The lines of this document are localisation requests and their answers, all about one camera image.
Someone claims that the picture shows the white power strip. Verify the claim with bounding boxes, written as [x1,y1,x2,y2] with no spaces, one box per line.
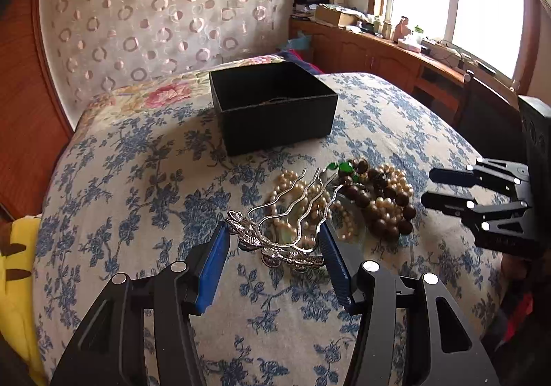
[422,39,470,68]

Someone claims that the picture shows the brown wooden cabinet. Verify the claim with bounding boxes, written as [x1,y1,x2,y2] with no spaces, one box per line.
[288,18,521,128]

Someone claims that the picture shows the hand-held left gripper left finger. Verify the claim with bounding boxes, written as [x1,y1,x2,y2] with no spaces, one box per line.
[51,222,233,386]

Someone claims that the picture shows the blue plastic bag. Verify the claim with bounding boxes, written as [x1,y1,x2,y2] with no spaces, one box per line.
[286,34,313,62]

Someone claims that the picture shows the brown wooden bead bracelet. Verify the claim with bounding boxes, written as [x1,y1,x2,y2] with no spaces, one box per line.
[340,159,417,240]

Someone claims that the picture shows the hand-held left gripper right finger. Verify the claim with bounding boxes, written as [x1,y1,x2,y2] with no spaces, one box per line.
[318,222,500,386]

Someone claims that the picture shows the green bead ornament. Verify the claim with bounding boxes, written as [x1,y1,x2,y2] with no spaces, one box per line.
[326,161,358,180]

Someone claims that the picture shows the cardboard box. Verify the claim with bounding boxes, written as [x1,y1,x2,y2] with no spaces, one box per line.
[314,5,358,27]

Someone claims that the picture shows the sheer circle pattern curtain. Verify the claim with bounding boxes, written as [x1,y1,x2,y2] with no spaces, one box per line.
[39,0,287,109]

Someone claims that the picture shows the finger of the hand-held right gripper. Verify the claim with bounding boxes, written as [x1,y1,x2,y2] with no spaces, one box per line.
[421,191,537,260]
[429,158,532,194]

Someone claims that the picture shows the silver hair comb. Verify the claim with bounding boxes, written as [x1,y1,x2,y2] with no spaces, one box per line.
[224,168,345,272]

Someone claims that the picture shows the pink floral quilt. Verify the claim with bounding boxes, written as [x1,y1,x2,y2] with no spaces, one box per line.
[77,59,289,120]

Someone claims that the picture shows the yellow plush toy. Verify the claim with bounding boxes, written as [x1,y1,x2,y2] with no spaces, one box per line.
[0,216,48,386]

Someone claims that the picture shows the black square box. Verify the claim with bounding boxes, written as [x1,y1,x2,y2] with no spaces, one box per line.
[209,62,339,156]

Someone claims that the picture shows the black chair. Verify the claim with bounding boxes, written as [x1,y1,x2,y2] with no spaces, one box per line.
[455,70,528,165]

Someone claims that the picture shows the pearl necklace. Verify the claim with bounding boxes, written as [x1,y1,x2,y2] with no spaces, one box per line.
[267,164,414,240]

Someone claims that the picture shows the pile of dark clothes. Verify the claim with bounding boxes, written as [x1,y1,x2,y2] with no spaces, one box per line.
[293,0,330,19]

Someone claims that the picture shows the dark blue red blanket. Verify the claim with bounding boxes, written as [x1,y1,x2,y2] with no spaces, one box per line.
[275,48,323,74]

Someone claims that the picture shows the blue floral bedsheet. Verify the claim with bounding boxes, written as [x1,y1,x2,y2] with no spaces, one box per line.
[32,72,504,386]

